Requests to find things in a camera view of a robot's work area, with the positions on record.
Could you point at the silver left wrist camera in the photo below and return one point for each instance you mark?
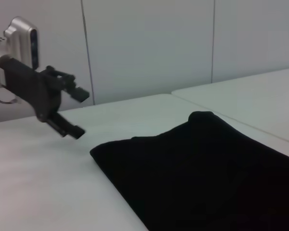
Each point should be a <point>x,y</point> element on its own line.
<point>19,41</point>

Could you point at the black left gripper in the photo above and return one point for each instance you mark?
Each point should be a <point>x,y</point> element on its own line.
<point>33,89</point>

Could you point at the black shirt with FREE print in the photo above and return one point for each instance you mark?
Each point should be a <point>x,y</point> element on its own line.
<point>195,173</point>

